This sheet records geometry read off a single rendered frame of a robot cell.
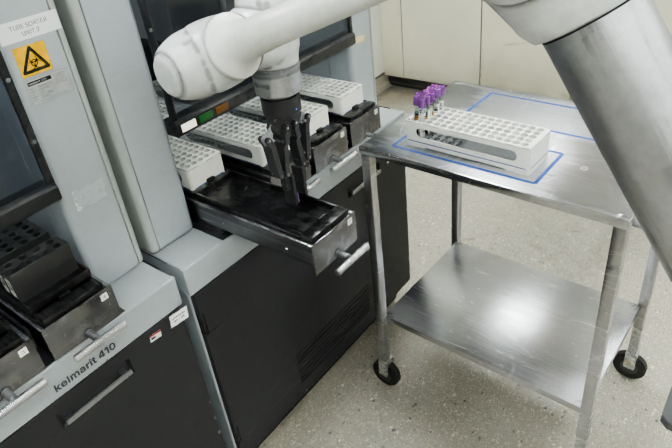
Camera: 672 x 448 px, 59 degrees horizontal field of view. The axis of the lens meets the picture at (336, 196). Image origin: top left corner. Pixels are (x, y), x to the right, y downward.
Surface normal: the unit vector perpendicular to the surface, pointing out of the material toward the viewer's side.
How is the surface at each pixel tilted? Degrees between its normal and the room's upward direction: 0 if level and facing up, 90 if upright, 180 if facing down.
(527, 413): 0
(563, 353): 0
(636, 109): 79
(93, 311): 90
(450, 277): 0
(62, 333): 90
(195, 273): 90
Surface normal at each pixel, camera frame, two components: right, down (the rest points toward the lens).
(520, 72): -0.60, 0.48
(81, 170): 0.79, 0.25
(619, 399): -0.10, -0.84
